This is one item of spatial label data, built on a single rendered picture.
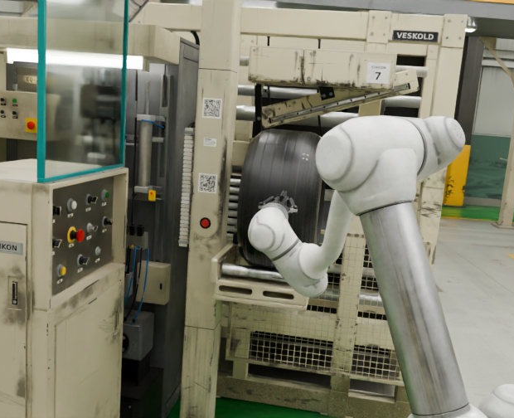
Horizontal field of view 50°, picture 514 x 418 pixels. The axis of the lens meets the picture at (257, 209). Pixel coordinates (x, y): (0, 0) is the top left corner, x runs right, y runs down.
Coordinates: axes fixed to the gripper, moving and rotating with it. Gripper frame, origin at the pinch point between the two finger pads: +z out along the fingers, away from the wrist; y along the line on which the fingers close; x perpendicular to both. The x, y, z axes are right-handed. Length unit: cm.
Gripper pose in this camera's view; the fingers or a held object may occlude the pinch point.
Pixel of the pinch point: (283, 197)
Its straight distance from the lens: 188.0
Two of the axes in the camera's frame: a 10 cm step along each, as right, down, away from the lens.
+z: 1.8, -2.9, 9.4
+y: -9.8, -1.0, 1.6
